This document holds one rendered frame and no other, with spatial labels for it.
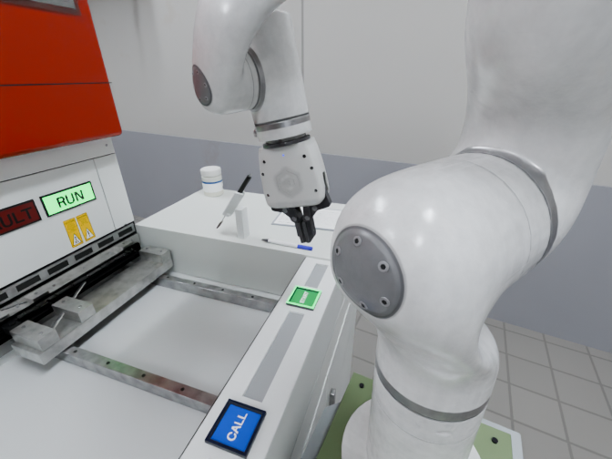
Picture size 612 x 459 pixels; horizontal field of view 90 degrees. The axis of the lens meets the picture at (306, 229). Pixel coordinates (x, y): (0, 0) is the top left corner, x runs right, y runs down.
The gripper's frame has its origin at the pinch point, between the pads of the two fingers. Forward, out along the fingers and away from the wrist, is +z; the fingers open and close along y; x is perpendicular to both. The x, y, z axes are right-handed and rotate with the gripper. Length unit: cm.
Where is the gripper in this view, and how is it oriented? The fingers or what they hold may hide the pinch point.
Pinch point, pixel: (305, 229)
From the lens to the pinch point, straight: 52.9
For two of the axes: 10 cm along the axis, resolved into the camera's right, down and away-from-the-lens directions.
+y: 9.3, -0.5, -3.7
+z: 2.0, 9.0, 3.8
